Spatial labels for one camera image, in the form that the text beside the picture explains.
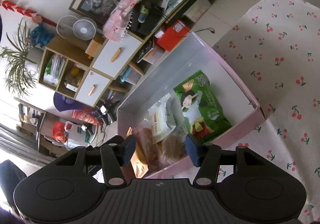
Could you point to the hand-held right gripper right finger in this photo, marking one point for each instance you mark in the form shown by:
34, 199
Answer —
193, 151

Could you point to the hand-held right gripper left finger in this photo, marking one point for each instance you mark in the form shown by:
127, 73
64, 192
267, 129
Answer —
128, 151

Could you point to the gold snack packet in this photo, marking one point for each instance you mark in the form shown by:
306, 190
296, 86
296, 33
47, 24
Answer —
138, 164

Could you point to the brown cake clear packet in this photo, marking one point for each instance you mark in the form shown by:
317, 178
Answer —
175, 147

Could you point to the green snack bag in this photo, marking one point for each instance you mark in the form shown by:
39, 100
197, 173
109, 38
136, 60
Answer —
202, 109

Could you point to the white grey snack packet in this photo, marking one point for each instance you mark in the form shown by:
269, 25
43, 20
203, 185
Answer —
163, 116

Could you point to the pink cardboard box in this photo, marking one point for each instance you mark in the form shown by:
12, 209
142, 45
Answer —
180, 63

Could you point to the black tripod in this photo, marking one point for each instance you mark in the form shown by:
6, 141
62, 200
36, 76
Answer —
107, 111

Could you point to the white plastic bag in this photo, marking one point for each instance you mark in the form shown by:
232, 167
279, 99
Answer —
78, 139

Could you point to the red patterned snack bag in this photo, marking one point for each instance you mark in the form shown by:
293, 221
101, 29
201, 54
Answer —
86, 116

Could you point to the blue lid storage bin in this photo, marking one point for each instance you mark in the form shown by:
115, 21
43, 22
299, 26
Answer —
130, 75

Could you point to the purple hat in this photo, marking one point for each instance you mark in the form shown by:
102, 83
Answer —
66, 102

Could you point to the wooden low cabinet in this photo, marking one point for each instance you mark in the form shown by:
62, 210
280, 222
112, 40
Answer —
136, 68

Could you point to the clear storage bin orange contents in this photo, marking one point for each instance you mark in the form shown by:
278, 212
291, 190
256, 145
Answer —
152, 55

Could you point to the wooden side shelf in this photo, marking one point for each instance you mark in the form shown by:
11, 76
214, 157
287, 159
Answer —
30, 124

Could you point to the grey curtain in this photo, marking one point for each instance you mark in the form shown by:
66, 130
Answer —
20, 144

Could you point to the small cardboard box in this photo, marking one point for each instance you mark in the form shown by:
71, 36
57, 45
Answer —
95, 47

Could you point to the stack of papers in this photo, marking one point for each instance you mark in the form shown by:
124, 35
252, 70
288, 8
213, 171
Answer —
53, 70

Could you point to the red box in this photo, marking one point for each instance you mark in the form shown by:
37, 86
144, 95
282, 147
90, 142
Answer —
172, 36

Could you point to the wooden shelf cabinet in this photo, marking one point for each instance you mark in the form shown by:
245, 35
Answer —
67, 50

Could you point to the dark blue cloth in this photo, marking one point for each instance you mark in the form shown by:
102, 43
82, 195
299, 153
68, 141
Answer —
11, 184

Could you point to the cherry print cloth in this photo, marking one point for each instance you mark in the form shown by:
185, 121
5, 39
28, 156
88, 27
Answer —
287, 63

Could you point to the white desk fan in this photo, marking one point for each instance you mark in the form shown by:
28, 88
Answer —
85, 30

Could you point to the black bag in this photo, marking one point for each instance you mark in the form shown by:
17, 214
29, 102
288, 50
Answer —
145, 22

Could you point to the green potted plant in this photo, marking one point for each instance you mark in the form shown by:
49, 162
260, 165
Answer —
17, 63

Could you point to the blue plush toy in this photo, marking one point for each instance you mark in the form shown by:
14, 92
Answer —
41, 36

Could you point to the pink patterned cloth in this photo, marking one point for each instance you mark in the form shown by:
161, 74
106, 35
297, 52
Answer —
132, 6

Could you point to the framed cat picture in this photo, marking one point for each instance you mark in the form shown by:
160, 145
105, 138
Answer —
97, 1

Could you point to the red firecracker decoration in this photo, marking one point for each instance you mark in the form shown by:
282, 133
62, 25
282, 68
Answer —
22, 10

